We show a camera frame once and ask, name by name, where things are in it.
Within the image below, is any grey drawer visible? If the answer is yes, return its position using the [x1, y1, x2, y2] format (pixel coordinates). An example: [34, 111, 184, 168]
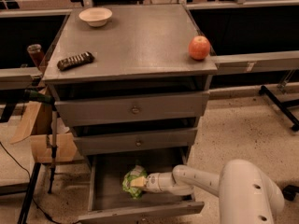
[78, 147, 204, 224]
[74, 128, 197, 156]
[55, 91, 209, 127]

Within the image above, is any red apple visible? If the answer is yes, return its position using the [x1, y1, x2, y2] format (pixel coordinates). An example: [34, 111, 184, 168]
[189, 35, 210, 61]

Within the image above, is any black tripod stand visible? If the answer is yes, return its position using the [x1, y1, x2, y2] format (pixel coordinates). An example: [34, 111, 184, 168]
[17, 90, 58, 224]

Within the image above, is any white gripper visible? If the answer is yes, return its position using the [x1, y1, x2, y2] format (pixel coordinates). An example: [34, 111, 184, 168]
[130, 173, 175, 192]

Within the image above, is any cardboard box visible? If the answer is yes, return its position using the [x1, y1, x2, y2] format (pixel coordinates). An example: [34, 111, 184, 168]
[9, 87, 78, 164]

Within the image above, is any white bowl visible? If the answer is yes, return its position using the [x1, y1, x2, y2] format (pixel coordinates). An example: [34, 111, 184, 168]
[78, 7, 112, 27]

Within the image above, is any brown glass jar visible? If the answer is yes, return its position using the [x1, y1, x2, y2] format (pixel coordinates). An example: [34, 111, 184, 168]
[27, 44, 45, 73]

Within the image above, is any green rice chip bag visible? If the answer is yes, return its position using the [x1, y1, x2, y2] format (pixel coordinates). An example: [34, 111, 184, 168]
[122, 165, 148, 199]

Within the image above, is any black floor cable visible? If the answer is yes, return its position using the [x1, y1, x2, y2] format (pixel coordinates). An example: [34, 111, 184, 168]
[0, 141, 64, 224]

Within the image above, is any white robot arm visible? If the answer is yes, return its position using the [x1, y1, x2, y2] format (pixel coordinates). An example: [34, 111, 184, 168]
[129, 160, 285, 224]

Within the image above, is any grey drawer cabinet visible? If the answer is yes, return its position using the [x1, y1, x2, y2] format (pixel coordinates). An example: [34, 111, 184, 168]
[41, 4, 219, 224]

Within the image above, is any black chair base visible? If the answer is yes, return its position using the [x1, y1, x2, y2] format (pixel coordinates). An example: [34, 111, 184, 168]
[259, 85, 299, 202]

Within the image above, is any grey bottom drawer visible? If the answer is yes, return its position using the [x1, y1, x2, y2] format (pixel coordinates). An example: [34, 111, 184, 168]
[78, 147, 204, 224]

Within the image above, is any grey top drawer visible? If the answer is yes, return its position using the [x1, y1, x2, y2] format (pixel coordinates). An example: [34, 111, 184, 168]
[55, 91, 209, 127]

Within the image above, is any grey middle drawer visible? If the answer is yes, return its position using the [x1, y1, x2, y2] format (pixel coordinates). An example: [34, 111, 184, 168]
[74, 128, 197, 156]

